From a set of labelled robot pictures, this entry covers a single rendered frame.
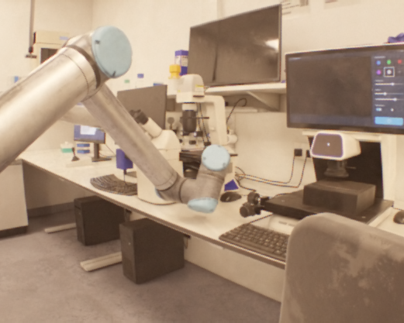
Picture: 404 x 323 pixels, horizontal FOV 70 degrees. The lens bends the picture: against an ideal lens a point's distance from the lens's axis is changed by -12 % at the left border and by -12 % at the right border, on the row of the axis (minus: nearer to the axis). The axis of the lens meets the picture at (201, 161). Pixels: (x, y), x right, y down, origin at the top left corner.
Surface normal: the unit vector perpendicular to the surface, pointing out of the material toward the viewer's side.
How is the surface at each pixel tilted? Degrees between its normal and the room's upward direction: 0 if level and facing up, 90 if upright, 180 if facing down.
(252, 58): 86
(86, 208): 90
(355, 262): 90
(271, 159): 90
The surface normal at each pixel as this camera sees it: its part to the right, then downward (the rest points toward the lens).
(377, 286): -0.89, 0.07
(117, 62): 0.86, 0.00
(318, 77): -0.73, 0.14
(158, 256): 0.68, 0.11
